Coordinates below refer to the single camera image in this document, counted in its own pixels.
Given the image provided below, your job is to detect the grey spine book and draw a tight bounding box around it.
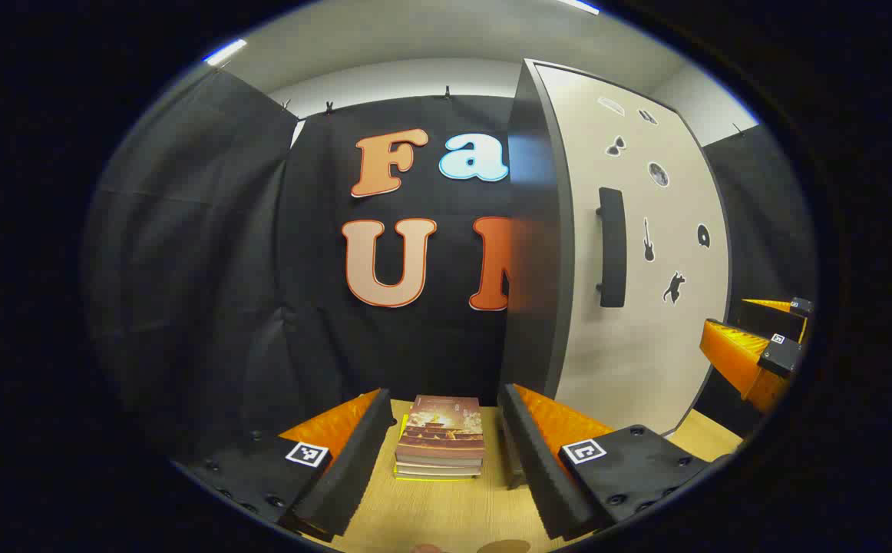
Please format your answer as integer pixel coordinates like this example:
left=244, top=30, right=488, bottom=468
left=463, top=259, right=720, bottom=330
left=395, top=457, right=484, bottom=474

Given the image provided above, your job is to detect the black cabinet door handle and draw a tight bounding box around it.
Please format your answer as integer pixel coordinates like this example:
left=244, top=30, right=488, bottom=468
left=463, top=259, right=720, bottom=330
left=596, top=187, right=628, bottom=309

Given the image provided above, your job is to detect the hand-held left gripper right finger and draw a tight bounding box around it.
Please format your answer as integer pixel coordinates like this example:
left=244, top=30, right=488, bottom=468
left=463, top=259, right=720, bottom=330
left=497, top=383, right=714, bottom=542

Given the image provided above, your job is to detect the black backdrop cloth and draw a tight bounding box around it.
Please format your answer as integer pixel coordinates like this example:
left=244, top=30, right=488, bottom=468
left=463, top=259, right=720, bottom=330
left=81, top=68, right=819, bottom=462

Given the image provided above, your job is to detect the ceiling light strip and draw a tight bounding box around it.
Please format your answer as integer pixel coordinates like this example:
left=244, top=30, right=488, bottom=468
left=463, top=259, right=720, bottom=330
left=202, top=38, right=249, bottom=67

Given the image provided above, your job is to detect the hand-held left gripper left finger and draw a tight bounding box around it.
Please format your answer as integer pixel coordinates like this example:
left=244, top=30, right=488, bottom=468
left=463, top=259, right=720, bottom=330
left=176, top=388, right=398, bottom=538

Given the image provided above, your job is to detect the white cabinet door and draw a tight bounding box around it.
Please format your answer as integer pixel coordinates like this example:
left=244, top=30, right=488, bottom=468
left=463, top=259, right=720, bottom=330
left=534, top=63, right=732, bottom=437

